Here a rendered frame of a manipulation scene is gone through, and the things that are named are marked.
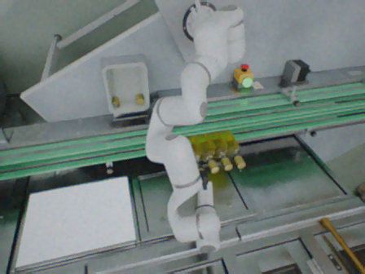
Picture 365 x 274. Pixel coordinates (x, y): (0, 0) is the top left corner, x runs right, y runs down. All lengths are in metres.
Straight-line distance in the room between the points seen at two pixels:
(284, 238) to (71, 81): 1.05
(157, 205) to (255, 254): 0.41
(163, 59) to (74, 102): 0.43
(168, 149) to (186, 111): 0.11
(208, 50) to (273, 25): 0.61
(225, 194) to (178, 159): 0.53
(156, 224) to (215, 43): 0.69
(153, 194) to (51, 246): 0.41
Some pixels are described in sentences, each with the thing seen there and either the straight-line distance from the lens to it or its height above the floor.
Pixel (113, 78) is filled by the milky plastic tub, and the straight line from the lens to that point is 1.21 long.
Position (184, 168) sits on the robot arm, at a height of 1.38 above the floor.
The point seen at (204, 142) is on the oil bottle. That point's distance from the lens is 1.18.
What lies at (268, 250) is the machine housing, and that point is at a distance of 1.14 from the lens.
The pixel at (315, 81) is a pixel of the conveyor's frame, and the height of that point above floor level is 0.85.
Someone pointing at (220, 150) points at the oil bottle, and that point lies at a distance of 1.15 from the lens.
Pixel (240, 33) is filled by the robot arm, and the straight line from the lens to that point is 0.90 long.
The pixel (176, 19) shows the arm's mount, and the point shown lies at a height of 0.78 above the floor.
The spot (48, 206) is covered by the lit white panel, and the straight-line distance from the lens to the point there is 1.25.
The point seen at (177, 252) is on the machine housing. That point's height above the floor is 1.39.
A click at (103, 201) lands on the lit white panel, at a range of 1.19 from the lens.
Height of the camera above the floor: 1.84
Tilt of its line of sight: 47 degrees down
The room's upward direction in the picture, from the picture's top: 158 degrees clockwise
